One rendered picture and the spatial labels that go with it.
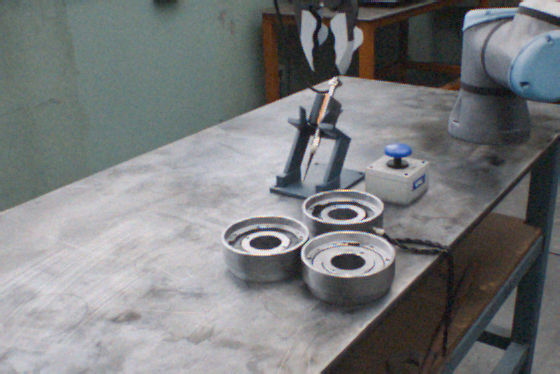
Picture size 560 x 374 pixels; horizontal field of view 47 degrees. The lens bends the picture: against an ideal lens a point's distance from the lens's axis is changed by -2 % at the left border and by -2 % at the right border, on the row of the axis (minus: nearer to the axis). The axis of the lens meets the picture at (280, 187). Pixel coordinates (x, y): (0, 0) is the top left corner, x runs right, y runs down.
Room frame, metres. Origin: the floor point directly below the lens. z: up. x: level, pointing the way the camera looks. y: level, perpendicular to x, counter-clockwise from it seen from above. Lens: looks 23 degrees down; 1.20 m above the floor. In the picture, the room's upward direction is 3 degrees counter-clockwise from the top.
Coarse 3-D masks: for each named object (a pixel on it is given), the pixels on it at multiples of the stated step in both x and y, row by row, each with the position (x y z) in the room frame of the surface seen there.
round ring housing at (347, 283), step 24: (312, 240) 0.68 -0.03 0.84; (336, 240) 0.69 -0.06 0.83; (360, 240) 0.69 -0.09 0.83; (384, 240) 0.67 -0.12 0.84; (312, 264) 0.65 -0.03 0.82; (336, 264) 0.66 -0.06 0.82; (360, 264) 0.66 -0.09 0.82; (384, 264) 0.64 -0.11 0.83; (312, 288) 0.62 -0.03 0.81; (336, 288) 0.60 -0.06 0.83; (360, 288) 0.59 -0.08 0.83; (384, 288) 0.61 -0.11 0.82
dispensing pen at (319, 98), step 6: (336, 78) 0.98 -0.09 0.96; (330, 84) 0.98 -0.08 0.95; (336, 84) 0.97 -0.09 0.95; (342, 84) 0.99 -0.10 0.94; (330, 90) 0.97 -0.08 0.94; (318, 96) 0.96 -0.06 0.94; (324, 96) 0.95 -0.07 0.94; (318, 102) 0.95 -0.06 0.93; (312, 108) 0.95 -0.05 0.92; (318, 108) 0.95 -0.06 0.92; (312, 114) 0.95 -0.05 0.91; (318, 114) 0.94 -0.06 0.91; (312, 120) 0.94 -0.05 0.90; (312, 126) 0.96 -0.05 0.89; (318, 132) 0.94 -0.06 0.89; (318, 138) 0.94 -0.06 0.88; (312, 144) 0.93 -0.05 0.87; (318, 144) 0.93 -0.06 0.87; (312, 150) 0.93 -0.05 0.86; (312, 156) 0.93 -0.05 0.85; (306, 174) 0.91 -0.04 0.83
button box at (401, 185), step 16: (384, 160) 0.92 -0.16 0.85; (416, 160) 0.91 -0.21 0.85; (368, 176) 0.89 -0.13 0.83; (384, 176) 0.87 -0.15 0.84; (400, 176) 0.85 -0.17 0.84; (416, 176) 0.87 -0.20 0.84; (368, 192) 0.88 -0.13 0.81; (384, 192) 0.87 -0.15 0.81; (400, 192) 0.85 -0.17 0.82; (416, 192) 0.87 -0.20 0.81
